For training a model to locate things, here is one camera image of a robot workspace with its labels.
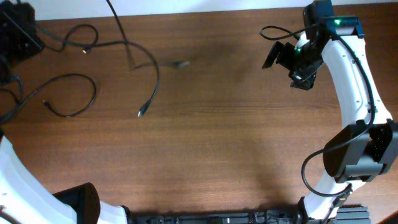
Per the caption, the black cable with gold plug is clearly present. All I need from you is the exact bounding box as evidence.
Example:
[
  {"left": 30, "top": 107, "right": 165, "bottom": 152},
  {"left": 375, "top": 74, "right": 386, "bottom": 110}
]
[{"left": 34, "top": 23, "right": 100, "bottom": 54}]

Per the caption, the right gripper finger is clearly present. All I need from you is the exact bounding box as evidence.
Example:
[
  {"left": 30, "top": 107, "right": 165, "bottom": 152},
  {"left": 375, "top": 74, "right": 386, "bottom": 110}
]
[
  {"left": 290, "top": 75, "right": 316, "bottom": 91},
  {"left": 262, "top": 41, "right": 284, "bottom": 69}
]

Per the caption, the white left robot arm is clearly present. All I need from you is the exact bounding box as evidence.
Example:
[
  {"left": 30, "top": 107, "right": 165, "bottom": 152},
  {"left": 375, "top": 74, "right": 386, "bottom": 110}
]
[{"left": 1, "top": 1, "right": 129, "bottom": 223}]

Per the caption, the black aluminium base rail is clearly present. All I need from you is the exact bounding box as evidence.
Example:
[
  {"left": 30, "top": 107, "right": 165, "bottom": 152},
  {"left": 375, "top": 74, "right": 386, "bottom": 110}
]
[{"left": 127, "top": 207, "right": 371, "bottom": 224}]

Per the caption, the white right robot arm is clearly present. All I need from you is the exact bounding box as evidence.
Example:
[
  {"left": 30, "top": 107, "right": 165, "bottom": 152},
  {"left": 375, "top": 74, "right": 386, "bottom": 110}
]
[{"left": 264, "top": 16, "right": 397, "bottom": 223}]

